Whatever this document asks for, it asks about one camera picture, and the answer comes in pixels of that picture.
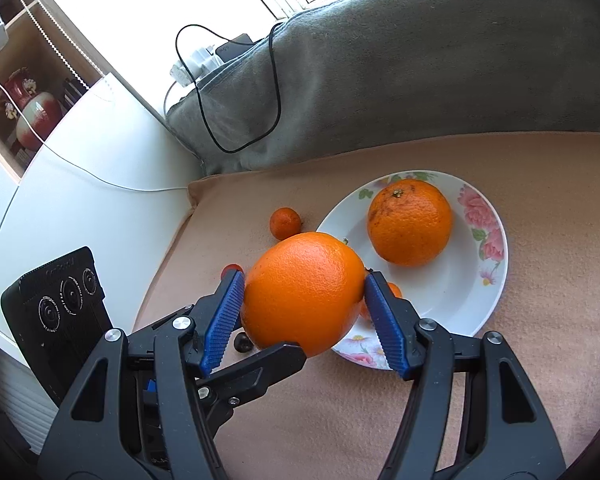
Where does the grey blanket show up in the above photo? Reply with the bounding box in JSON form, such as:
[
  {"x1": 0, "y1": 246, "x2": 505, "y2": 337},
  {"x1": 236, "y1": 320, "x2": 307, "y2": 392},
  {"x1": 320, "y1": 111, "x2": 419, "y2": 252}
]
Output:
[{"x1": 166, "y1": 0, "x2": 600, "y2": 177}]

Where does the white power strip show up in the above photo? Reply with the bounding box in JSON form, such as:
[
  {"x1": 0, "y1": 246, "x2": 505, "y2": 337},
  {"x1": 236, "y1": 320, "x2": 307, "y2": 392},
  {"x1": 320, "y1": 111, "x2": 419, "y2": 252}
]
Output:
[{"x1": 170, "y1": 46, "x2": 226, "y2": 87}]

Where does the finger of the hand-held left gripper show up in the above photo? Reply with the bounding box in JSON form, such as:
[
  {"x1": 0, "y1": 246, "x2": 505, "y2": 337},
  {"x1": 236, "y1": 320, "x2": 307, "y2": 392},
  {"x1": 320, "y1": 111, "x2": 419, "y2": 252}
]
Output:
[{"x1": 194, "y1": 341, "x2": 308, "y2": 431}]

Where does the wooden shelf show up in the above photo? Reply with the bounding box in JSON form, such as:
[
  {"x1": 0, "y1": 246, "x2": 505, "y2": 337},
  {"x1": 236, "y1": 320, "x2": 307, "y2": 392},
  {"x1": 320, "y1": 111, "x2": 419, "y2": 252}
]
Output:
[{"x1": 0, "y1": 0, "x2": 106, "y2": 183}]

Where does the black charger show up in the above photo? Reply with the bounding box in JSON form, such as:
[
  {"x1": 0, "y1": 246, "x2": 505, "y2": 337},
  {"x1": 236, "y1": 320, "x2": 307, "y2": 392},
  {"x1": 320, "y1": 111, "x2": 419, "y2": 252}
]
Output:
[{"x1": 215, "y1": 33, "x2": 255, "y2": 61}]

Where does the large smooth orange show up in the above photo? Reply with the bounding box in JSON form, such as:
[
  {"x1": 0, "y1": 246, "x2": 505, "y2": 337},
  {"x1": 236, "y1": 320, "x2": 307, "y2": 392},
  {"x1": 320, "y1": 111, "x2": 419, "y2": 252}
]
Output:
[{"x1": 240, "y1": 231, "x2": 367, "y2": 358}]

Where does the beige blanket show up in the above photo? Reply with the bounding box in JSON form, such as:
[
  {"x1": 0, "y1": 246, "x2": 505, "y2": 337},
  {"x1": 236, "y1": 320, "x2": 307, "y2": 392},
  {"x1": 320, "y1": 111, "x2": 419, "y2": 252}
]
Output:
[{"x1": 132, "y1": 131, "x2": 600, "y2": 480}]

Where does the red white vase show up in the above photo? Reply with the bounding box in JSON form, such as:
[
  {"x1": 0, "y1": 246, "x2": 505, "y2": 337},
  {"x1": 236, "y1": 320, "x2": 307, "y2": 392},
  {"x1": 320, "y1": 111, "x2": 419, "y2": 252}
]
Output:
[{"x1": 0, "y1": 70, "x2": 63, "y2": 151}]

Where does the thin white cable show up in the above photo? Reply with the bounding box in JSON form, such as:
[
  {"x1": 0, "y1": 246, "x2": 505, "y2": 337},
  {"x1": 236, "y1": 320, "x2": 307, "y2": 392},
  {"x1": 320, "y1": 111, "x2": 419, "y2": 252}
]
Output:
[{"x1": 0, "y1": 47, "x2": 191, "y2": 193}]

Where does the blind bead cord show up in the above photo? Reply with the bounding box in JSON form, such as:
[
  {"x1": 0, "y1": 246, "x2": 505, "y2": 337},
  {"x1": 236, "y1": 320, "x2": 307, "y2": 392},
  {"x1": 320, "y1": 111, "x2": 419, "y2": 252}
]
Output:
[{"x1": 9, "y1": 0, "x2": 107, "y2": 95}]

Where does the small mandarin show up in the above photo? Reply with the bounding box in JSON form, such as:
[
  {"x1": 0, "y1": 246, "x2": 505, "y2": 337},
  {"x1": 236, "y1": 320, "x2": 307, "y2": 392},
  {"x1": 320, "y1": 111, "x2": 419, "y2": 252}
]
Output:
[{"x1": 270, "y1": 207, "x2": 302, "y2": 240}]

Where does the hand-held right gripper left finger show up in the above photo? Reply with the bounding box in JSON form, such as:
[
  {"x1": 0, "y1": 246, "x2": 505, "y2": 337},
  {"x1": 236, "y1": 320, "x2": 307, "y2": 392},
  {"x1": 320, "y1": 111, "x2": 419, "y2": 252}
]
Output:
[{"x1": 37, "y1": 269, "x2": 246, "y2": 480}]

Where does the floral white plate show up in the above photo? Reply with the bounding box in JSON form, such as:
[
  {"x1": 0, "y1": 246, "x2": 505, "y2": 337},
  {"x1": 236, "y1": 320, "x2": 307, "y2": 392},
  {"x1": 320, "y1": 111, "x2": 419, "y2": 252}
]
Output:
[{"x1": 315, "y1": 170, "x2": 509, "y2": 371}]

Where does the white cabinet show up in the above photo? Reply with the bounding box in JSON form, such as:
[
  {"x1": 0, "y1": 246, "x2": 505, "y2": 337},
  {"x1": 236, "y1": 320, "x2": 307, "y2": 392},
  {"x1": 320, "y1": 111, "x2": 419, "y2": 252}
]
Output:
[{"x1": 0, "y1": 72, "x2": 203, "y2": 441}]

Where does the large speckled orange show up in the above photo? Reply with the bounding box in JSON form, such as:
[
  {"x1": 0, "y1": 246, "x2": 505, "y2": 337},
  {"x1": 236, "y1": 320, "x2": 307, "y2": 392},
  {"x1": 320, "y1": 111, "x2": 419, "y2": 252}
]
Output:
[{"x1": 367, "y1": 178, "x2": 453, "y2": 267}]

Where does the long black cable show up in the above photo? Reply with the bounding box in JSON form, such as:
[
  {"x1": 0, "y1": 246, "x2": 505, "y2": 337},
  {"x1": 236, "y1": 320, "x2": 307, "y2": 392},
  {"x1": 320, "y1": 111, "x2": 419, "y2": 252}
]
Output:
[{"x1": 175, "y1": 22, "x2": 283, "y2": 155}]

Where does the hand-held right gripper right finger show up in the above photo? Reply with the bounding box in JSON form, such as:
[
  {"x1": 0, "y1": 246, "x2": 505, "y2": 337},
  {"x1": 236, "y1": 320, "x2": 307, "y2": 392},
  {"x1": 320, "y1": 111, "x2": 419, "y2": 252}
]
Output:
[{"x1": 364, "y1": 270, "x2": 567, "y2": 480}]

